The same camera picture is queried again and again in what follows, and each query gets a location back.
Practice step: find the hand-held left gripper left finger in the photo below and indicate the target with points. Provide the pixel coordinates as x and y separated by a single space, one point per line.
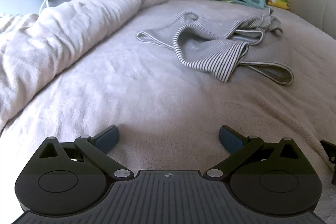
108 137

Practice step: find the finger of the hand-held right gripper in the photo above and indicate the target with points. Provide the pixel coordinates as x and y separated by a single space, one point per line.
328 146

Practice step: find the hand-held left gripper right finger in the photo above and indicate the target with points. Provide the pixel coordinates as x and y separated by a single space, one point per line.
229 138

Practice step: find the grey striped tank top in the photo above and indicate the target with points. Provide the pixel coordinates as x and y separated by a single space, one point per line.
204 48

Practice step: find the beige bed blanket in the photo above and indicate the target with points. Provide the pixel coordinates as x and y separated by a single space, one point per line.
157 98

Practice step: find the beige rolled duvet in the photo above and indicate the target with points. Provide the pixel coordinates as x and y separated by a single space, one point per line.
65 37

